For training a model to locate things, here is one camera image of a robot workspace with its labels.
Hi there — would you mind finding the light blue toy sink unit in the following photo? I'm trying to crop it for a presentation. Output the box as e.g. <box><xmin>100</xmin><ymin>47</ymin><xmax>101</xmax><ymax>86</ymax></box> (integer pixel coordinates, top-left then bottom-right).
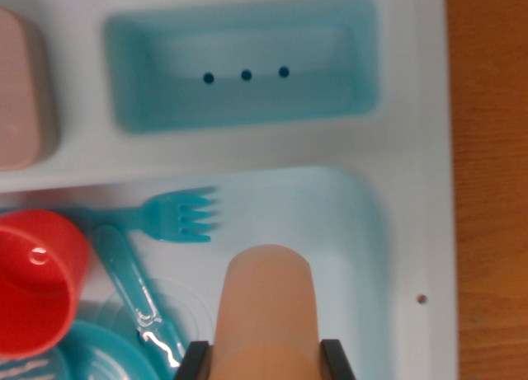
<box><xmin>0</xmin><ymin>0</ymin><xmax>461</xmax><ymax>380</ymax></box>

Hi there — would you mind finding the cream detergent bottle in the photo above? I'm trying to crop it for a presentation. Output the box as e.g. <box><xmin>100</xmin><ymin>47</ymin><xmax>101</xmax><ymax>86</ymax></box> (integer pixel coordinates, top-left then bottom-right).
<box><xmin>210</xmin><ymin>243</ymin><xmax>323</xmax><ymax>380</ymax></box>

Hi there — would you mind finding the red toy cup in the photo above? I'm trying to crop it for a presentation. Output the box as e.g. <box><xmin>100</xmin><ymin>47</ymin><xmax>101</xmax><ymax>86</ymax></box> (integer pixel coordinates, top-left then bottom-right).
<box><xmin>0</xmin><ymin>209</ymin><xmax>91</xmax><ymax>359</ymax></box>

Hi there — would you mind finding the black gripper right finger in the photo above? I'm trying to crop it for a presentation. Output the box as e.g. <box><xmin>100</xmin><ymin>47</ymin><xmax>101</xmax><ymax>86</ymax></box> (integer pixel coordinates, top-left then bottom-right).
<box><xmin>320</xmin><ymin>338</ymin><xmax>358</xmax><ymax>380</ymax></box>

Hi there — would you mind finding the teal toy knife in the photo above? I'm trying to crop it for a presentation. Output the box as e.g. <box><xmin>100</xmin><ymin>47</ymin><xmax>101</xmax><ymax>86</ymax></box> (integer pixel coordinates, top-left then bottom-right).
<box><xmin>92</xmin><ymin>225</ymin><xmax>186</xmax><ymax>371</ymax></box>

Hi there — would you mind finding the teal toy fork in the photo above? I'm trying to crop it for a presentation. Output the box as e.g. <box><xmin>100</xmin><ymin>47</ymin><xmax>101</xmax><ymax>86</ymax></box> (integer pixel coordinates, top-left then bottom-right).
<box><xmin>61</xmin><ymin>185</ymin><xmax>218</xmax><ymax>244</ymax></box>

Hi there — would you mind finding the teal slotted toy spoon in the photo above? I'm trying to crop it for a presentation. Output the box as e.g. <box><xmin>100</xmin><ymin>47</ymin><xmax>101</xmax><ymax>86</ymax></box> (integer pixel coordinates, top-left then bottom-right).
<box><xmin>0</xmin><ymin>350</ymin><xmax>71</xmax><ymax>380</ymax></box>

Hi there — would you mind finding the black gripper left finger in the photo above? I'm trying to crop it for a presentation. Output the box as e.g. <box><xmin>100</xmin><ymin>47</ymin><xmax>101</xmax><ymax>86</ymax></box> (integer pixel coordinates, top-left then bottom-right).
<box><xmin>172</xmin><ymin>340</ymin><xmax>214</xmax><ymax>380</ymax></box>

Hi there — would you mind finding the teal toy plate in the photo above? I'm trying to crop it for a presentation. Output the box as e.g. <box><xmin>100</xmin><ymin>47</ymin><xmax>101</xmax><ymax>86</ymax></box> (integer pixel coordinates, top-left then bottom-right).
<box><xmin>57</xmin><ymin>320</ymin><xmax>162</xmax><ymax>380</ymax></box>

